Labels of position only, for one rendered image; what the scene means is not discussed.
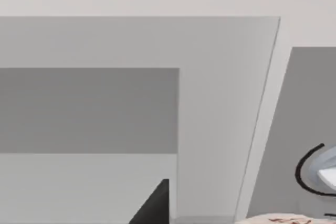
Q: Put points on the pink patterned round object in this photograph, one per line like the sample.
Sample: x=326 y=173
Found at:
x=283 y=219

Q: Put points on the black rimmed glass cup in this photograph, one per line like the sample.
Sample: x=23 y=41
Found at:
x=319 y=171

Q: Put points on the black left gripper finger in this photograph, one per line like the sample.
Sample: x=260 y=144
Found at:
x=157 y=205

